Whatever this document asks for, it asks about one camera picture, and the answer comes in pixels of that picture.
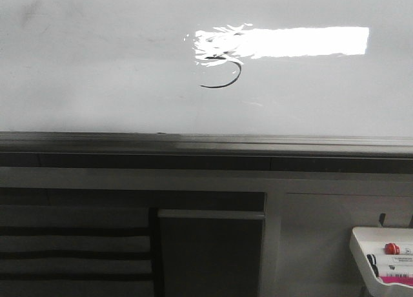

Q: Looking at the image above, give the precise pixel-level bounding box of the white glossy whiteboard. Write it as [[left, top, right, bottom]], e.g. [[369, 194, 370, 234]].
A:
[[1, 0, 412, 137]]

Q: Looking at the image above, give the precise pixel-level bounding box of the pink whiteboard eraser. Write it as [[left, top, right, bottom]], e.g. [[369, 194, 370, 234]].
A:
[[378, 276, 413, 286]]

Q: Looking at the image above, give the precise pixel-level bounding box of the dark grey panel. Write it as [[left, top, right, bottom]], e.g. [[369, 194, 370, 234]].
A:
[[158, 209, 265, 296]]

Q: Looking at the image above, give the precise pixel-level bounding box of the black tray hook left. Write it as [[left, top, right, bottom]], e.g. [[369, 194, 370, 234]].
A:
[[378, 213, 387, 227]]

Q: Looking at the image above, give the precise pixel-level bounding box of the black striped grey cloth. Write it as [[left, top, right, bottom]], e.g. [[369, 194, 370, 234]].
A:
[[1, 205, 156, 296]]

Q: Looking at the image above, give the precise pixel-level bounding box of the black capped white marker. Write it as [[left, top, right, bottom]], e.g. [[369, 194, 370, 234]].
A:
[[366, 253, 413, 278]]

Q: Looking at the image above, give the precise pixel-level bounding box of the white plastic marker tray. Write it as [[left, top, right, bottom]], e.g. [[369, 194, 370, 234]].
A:
[[350, 227, 412, 296]]

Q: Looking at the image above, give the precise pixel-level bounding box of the red capped marker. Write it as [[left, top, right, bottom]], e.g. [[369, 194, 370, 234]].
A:
[[384, 243, 413, 255]]

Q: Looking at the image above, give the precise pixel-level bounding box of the grey whiteboard bottom rail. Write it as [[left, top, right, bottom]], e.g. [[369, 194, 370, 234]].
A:
[[1, 132, 412, 174]]

